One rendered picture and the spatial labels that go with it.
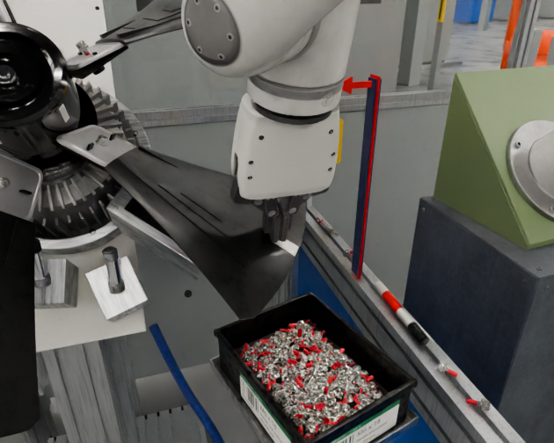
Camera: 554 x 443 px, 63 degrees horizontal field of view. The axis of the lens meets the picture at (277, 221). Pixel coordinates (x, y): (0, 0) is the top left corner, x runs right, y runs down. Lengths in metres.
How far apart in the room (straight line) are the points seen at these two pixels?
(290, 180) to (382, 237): 1.29
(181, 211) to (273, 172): 0.12
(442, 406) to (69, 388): 0.64
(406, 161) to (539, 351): 0.93
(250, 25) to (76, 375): 0.74
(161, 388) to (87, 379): 0.91
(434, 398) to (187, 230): 0.38
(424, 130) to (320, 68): 1.28
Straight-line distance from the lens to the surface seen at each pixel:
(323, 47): 0.36
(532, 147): 0.88
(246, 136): 0.41
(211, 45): 0.30
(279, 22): 0.27
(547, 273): 0.77
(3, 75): 0.54
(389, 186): 1.64
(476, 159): 0.86
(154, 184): 0.51
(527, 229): 0.81
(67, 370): 0.90
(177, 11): 0.63
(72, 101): 0.55
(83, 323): 0.74
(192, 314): 1.63
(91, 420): 0.99
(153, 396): 1.79
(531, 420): 1.01
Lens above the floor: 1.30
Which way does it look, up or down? 27 degrees down
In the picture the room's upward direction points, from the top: straight up
